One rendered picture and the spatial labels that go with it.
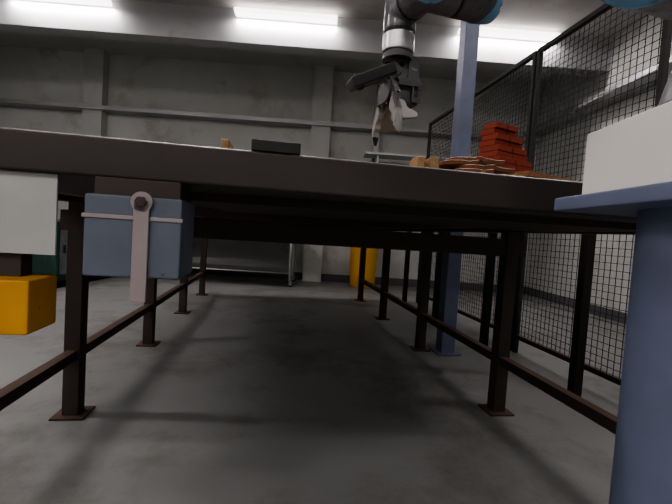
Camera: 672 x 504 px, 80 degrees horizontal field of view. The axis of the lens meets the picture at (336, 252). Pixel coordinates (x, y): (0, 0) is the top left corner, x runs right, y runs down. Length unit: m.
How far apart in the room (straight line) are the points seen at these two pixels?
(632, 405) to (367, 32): 5.20
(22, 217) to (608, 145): 0.82
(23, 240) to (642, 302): 0.85
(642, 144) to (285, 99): 6.53
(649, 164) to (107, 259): 0.71
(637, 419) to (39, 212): 0.85
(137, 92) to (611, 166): 7.26
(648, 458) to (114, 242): 0.75
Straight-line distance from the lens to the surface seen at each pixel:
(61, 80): 8.15
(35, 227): 0.74
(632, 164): 0.60
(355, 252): 6.06
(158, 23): 5.90
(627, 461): 0.68
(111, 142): 0.70
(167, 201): 0.65
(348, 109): 6.89
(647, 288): 0.62
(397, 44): 1.03
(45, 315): 0.77
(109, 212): 0.67
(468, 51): 3.16
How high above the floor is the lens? 0.79
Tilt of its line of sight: 3 degrees down
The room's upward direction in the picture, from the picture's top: 4 degrees clockwise
